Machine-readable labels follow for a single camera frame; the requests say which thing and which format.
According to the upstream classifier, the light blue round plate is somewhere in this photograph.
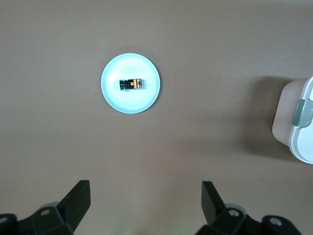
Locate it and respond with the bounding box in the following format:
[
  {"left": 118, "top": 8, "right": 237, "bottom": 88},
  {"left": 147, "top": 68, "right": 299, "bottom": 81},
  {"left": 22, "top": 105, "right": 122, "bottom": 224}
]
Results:
[{"left": 101, "top": 53, "right": 161, "bottom": 115}]

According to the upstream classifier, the grey box latch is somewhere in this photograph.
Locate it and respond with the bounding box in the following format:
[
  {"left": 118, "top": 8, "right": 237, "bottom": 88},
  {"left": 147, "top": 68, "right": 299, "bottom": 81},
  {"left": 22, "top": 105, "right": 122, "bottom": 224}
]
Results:
[{"left": 291, "top": 99, "right": 313, "bottom": 127}]

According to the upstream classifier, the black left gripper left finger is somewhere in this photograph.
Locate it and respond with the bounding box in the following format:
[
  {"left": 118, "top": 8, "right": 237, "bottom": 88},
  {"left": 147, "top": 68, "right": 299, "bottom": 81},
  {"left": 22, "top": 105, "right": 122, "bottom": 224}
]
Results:
[{"left": 0, "top": 180, "right": 91, "bottom": 235}]

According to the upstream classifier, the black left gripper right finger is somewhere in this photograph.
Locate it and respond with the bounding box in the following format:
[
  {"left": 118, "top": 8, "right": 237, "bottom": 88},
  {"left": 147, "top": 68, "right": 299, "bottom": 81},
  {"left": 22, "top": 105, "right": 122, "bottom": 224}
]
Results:
[{"left": 195, "top": 181, "right": 300, "bottom": 235}]

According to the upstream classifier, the white lidded storage box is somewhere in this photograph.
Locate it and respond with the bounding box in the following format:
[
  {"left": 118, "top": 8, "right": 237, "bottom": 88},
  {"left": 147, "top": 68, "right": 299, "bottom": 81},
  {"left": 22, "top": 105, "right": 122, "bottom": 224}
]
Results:
[{"left": 271, "top": 75, "right": 313, "bottom": 164}]

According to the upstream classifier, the orange and black switch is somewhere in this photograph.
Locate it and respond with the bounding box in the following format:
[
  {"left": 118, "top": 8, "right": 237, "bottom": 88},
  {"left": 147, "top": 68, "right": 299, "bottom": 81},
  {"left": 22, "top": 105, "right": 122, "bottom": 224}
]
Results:
[{"left": 119, "top": 78, "right": 148, "bottom": 91}]

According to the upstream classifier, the brown table mat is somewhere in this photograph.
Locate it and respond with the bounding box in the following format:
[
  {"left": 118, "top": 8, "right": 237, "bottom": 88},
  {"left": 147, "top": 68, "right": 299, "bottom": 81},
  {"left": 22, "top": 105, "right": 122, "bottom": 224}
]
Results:
[{"left": 0, "top": 0, "right": 313, "bottom": 235}]

